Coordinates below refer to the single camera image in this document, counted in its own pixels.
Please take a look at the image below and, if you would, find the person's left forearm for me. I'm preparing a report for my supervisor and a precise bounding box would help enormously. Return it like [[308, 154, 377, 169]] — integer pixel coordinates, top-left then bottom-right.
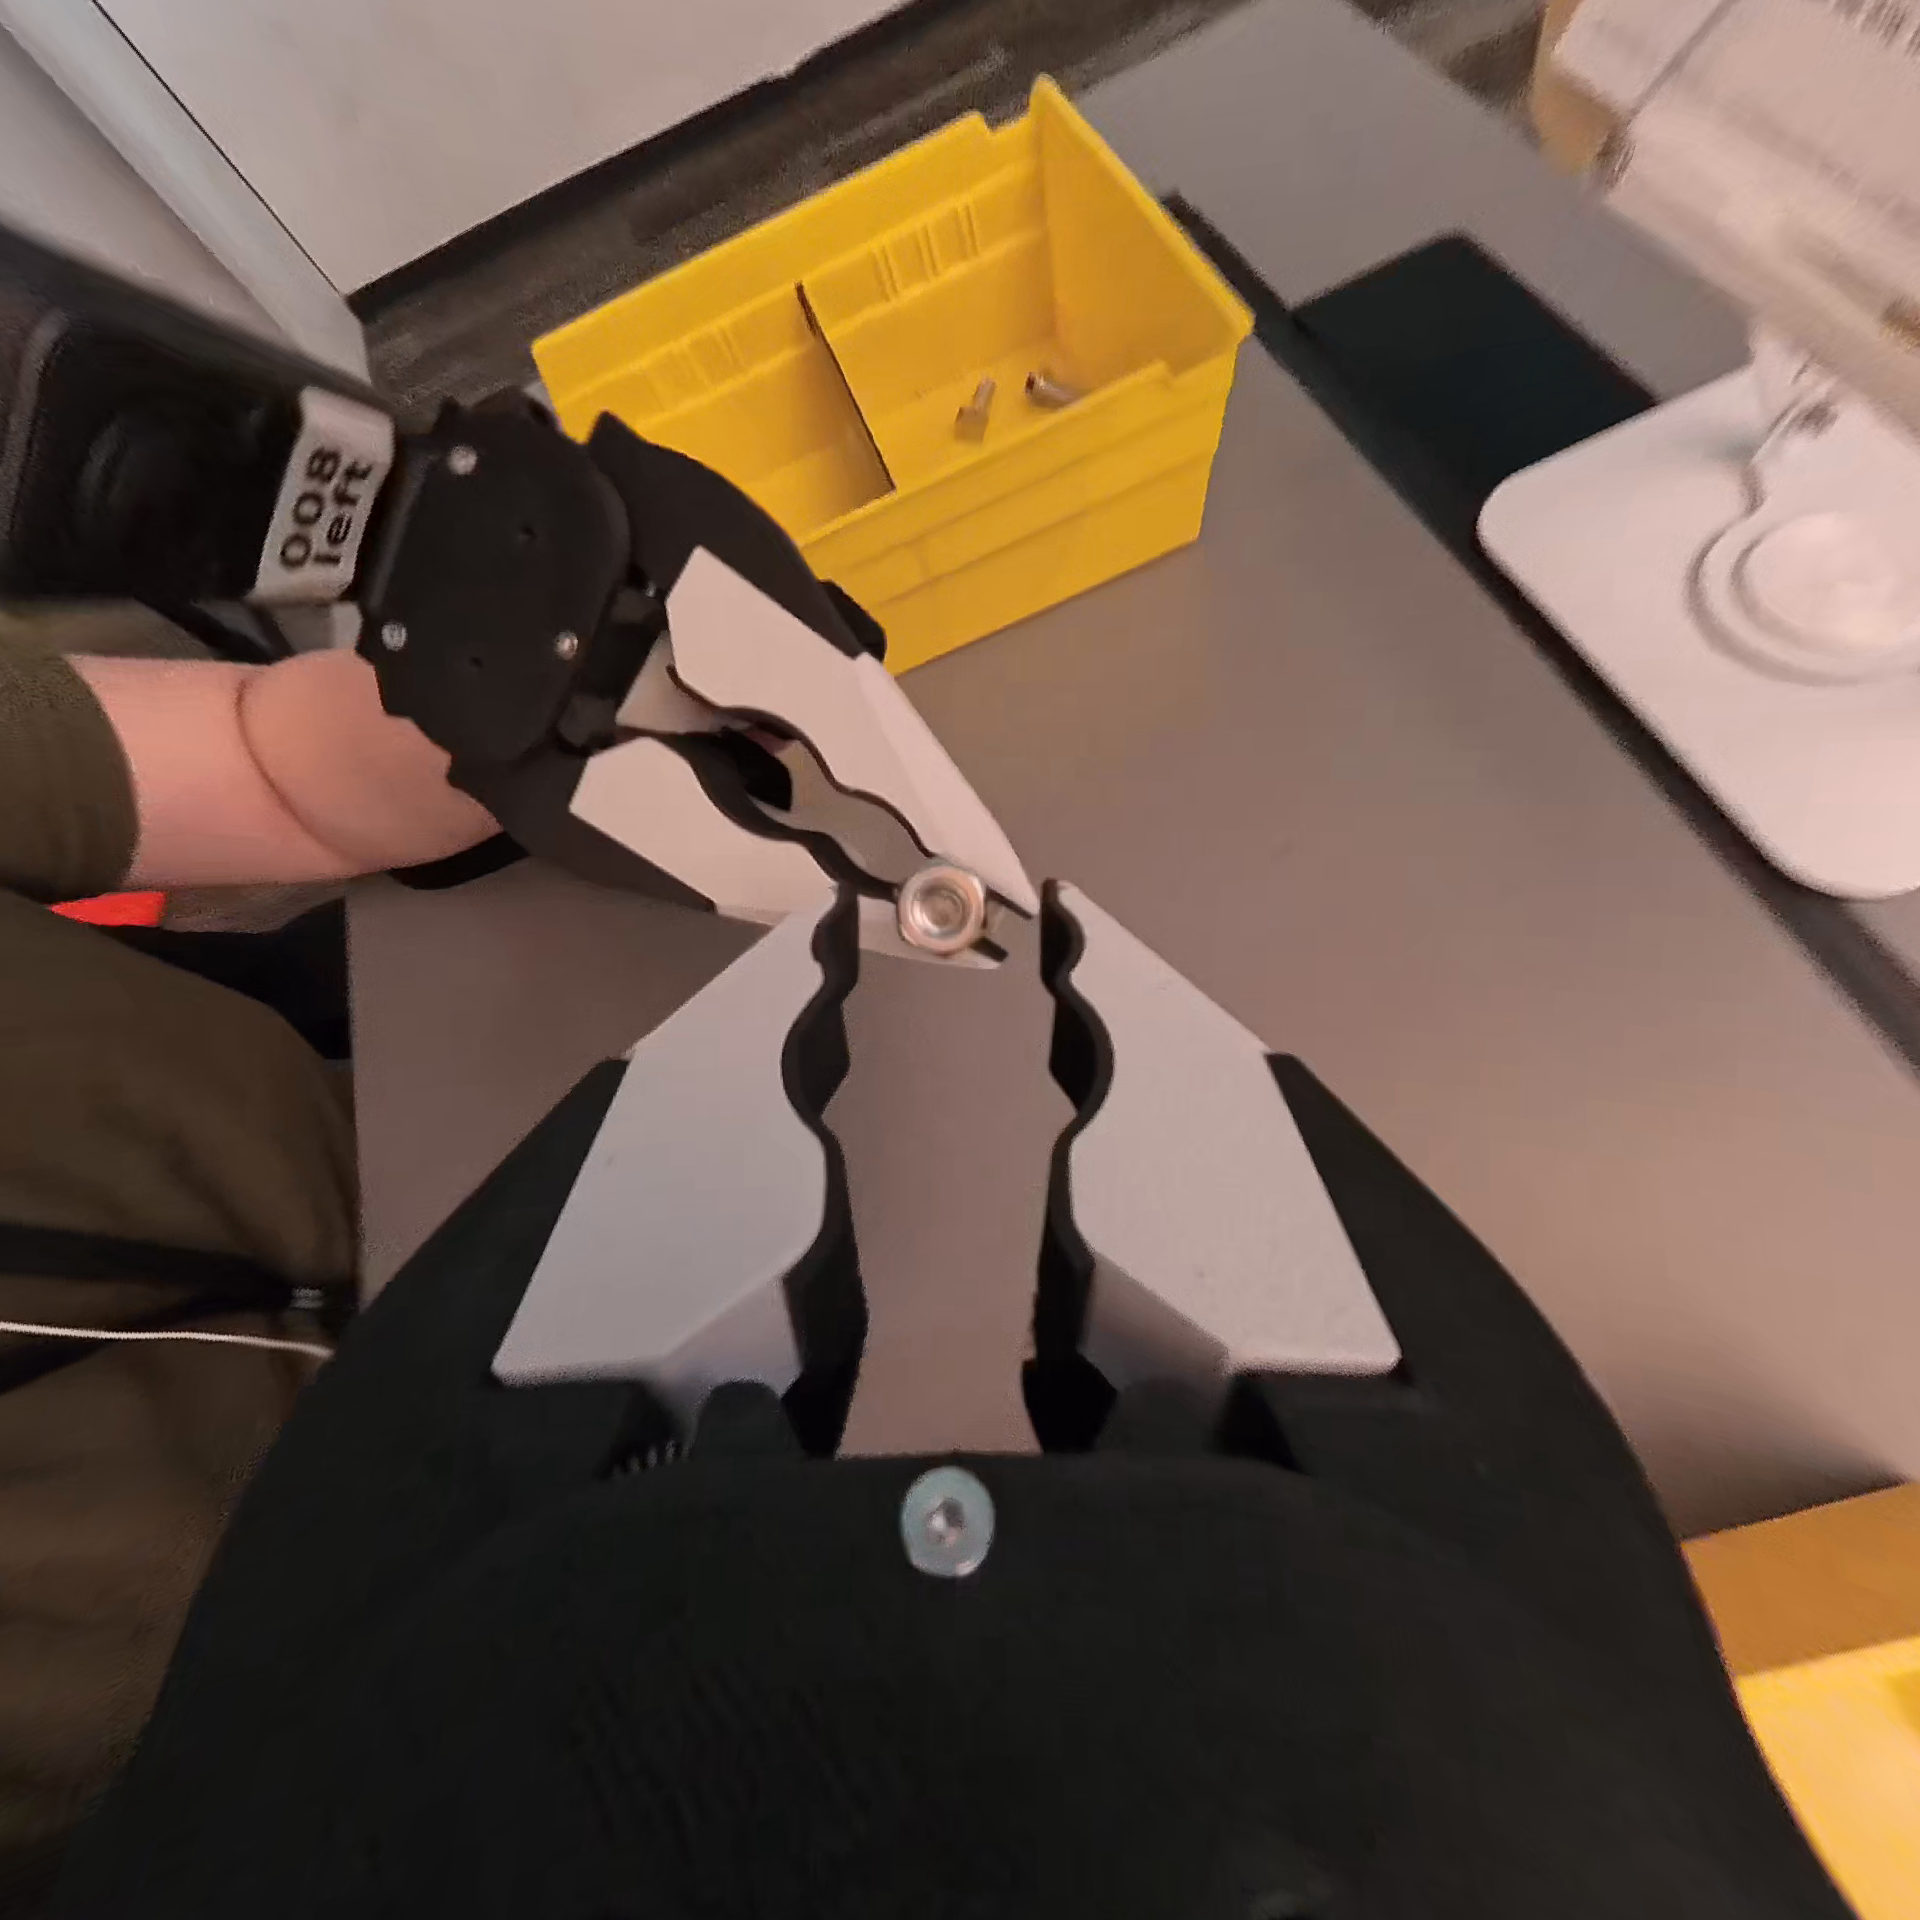
[[69, 655, 301, 889]]

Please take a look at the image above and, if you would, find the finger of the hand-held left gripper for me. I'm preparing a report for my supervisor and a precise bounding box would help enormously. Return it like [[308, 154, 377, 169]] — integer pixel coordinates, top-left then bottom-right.
[[568, 729, 1010, 973], [664, 547, 1039, 914]]

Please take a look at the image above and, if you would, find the yellow undivided bin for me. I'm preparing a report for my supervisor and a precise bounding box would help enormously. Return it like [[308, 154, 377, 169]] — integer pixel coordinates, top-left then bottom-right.
[[1681, 1483, 1920, 1920]]

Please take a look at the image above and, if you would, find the steel hex nut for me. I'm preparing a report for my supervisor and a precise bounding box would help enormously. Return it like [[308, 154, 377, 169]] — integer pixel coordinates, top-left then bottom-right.
[[899, 860, 991, 957]]

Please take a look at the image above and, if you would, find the white cord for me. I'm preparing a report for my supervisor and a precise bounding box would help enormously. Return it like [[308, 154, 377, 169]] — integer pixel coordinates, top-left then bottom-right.
[[0, 1314, 340, 1367]]

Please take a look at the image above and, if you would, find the black strap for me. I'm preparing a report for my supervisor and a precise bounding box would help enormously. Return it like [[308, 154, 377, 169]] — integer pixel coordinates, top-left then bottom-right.
[[0, 1223, 355, 1319]]

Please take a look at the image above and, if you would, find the yellow divided parts bin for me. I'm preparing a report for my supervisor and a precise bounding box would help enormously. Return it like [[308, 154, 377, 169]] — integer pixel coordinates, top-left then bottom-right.
[[530, 77, 1253, 678]]

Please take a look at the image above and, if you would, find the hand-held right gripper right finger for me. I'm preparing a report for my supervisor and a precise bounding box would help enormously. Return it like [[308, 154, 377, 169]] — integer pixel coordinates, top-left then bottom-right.
[[1029, 877, 1404, 1453]]

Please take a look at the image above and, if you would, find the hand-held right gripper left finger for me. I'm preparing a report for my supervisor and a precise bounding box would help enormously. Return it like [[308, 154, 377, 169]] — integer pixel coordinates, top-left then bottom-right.
[[490, 884, 864, 1454]]

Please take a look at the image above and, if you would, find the person's left hand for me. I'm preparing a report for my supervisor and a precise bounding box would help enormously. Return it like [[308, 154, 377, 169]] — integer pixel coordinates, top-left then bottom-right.
[[247, 655, 513, 877]]

